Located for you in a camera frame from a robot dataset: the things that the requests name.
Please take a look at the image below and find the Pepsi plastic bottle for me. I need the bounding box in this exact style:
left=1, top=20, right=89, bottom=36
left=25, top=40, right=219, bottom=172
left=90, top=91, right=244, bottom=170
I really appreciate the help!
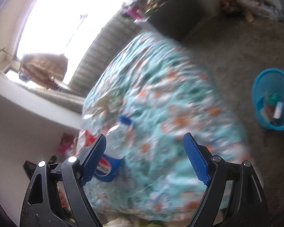
left=95, top=115, right=132, bottom=182

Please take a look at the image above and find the red white snack bag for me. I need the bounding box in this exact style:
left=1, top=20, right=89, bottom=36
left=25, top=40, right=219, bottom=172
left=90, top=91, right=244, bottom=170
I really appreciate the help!
left=76, top=129, right=99, bottom=155

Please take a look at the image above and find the blue plastic waste basket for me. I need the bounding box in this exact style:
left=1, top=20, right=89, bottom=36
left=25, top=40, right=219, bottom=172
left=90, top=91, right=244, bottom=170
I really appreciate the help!
left=252, top=68, right=284, bottom=131

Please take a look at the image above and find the floral teal quilt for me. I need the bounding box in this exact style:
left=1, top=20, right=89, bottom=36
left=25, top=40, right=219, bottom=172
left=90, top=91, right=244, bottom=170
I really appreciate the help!
left=82, top=32, right=251, bottom=222

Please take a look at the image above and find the beige quilted jacket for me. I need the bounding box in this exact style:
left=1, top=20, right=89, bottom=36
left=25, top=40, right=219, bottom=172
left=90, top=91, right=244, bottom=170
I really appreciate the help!
left=19, top=53, right=68, bottom=90

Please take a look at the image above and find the dark grey cabinet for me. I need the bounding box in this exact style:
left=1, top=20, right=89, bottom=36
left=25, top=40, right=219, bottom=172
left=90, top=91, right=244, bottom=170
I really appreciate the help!
left=134, top=0, right=204, bottom=41

